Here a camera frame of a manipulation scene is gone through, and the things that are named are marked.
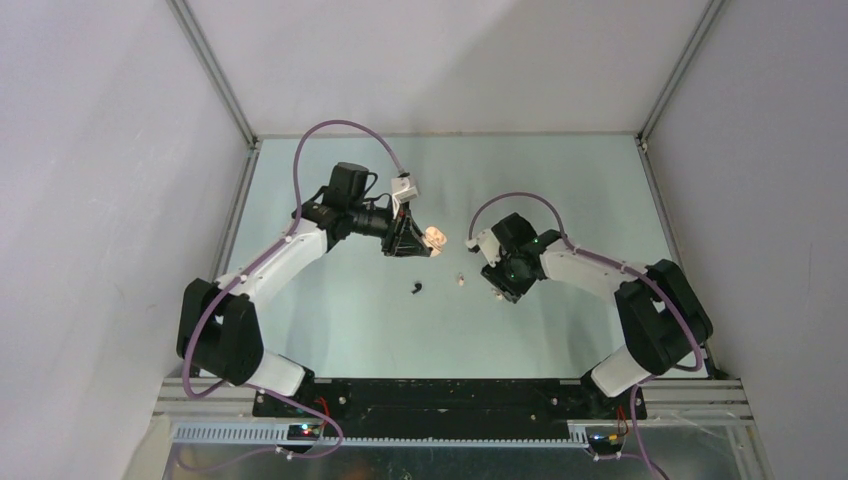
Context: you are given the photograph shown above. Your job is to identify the grey cable duct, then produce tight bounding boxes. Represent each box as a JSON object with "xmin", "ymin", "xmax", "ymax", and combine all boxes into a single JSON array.
[{"xmin": 172, "ymin": 422, "xmax": 589, "ymax": 448}]

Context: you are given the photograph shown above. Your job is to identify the purple cable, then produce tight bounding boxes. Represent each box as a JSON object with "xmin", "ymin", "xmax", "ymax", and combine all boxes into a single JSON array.
[
  {"xmin": 181, "ymin": 119, "xmax": 407, "ymax": 460},
  {"xmin": 467, "ymin": 192, "xmax": 705, "ymax": 478}
]

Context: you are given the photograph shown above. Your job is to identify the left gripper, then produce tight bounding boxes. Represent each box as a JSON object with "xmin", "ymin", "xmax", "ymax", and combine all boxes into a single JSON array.
[{"xmin": 348, "ymin": 195, "xmax": 430, "ymax": 258}]

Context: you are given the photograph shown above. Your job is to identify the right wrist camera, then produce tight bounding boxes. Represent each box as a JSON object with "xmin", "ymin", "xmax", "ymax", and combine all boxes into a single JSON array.
[{"xmin": 465, "ymin": 228, "xmax": 504, "ymax": 267}]

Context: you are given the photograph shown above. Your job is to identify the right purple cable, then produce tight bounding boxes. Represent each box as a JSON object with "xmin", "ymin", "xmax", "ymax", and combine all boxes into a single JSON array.
[{"xmin": 467, "ymin": 192, "xmax": 705, "ymax": 478}]

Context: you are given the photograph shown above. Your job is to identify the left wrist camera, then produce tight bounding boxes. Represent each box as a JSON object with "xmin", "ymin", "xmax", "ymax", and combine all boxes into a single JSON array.
[{"xmin": 390, "ymin": 173, "xmax": 419, "ymax": 213}]

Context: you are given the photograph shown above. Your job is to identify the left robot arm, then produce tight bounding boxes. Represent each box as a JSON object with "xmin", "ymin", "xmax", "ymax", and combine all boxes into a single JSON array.
[{"xmin": 176, "ymin": 162, "xmax": 447, "ymax": 417}]

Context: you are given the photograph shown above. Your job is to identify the aluminium frame profile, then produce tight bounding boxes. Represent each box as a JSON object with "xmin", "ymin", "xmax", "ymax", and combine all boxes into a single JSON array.
[{"xmin": 166, "ymin": 0, "xmax": 257, "ymax": 148}]

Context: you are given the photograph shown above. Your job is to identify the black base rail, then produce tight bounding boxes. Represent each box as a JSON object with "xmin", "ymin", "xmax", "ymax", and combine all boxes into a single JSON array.
[{"xmin": 252, "ymin": 378, "xmax": 647, "ymax": 440}]

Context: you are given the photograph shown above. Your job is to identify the pink earbud charging case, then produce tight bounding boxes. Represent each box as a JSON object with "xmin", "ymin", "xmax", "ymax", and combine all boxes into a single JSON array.
[{"xmin": 423, "ymin": 226, "xmax": 447, "ymax": 258}]

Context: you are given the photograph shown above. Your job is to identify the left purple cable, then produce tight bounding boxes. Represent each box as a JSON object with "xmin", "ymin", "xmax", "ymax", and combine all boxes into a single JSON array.
[{"xmin": 181, "ymin": 119, "xmax": 407, "ymax": 460}]

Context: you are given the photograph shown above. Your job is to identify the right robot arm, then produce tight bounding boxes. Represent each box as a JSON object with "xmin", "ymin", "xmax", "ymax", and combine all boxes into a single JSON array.
[{"xmin": 466, "ymin": 213, "xmax": 713, "ymax": 418}]

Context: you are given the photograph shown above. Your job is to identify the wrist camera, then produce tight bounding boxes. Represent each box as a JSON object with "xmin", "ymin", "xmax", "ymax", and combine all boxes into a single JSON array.
[
  {"xmin": 465, "ymin": 228, "xmax": 504, "ymax": 267},
  {"xmin": 390, "ymin": 173, "xmax": 419, "ymax": 213}
]

